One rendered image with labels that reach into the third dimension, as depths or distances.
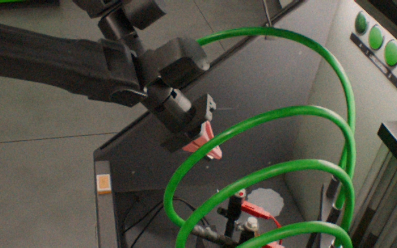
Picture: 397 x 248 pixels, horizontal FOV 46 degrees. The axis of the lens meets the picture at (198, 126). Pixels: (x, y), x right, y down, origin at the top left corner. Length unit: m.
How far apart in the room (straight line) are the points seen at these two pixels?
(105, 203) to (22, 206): 1.35
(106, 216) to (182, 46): 0.52
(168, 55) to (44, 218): 1.76
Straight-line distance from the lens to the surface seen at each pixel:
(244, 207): 0.90
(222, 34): 0.79
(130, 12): 0.86
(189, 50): 0.68
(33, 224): 2.33
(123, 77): 0.65
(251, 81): 1.13
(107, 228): 1.05
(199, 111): 0.74
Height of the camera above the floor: 1.76
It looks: 38 degrees down
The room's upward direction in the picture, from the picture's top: 8 degrees clockwise
